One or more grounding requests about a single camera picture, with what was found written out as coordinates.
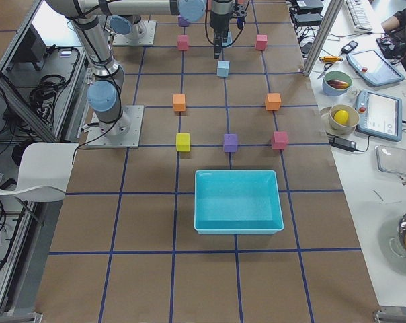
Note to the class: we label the crimson foam block back right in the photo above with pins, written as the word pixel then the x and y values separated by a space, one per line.
pixel 279 140

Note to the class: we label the black power adapter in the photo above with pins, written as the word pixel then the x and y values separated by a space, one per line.
pixel 343 144

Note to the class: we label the blue teach pendant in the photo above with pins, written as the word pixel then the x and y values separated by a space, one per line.
pixel 380 115
pixel 373 68

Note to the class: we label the white chair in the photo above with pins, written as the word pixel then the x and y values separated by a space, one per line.
pixel 44 172

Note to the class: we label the aluminium frame post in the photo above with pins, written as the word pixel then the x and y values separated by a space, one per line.
pixel 322 34

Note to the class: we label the yellow foam block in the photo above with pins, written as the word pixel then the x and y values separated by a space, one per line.
pixel 182 142

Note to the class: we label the purple foam block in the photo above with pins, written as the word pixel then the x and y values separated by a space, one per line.
pixel 182 22
pixel 230 142

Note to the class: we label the blue bowl with fruit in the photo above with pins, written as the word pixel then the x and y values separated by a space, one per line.
pixel 336 83

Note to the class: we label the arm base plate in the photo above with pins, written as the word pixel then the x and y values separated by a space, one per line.
pixel 125 133
pixel 146 40

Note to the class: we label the crimson foam block back left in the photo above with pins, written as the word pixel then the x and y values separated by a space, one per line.
pixel 261 42

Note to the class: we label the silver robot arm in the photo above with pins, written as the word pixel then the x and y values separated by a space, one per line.
pixel 129 26
pixel 104 96

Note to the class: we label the bowl with yellow lemon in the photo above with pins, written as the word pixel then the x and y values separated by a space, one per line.
pixel 339 119

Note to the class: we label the crimson foam block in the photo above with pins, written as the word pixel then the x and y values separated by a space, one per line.
pixel 183 42
pixel 261 42
pixel 279 140

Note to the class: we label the light blue foam block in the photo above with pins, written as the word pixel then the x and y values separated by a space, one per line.
pixel 227 40
pixel 222 69

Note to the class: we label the orange foam block front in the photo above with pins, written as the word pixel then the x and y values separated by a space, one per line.
pixel 179 102

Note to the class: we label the crimson foam block front left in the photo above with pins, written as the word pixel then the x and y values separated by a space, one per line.
pixel 183 42

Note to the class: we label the purple foam block right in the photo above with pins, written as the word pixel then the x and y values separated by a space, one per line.
pixel 230 142

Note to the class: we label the purple foam block left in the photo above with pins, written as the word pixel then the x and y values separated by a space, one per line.
pixel 182 22

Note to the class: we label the orange foam block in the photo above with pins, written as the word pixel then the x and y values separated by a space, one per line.
pixel 273 101
pixel 179 102

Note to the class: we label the orange foam block back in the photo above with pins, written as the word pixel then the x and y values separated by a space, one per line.
pixel 273 101

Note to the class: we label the brass yellow tool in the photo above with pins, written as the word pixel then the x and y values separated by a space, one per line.
pixel 330 59

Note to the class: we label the teal plastic bin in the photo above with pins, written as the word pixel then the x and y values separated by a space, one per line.
pixel 237 202

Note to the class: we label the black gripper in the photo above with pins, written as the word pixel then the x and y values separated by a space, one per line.
pixel 220 21

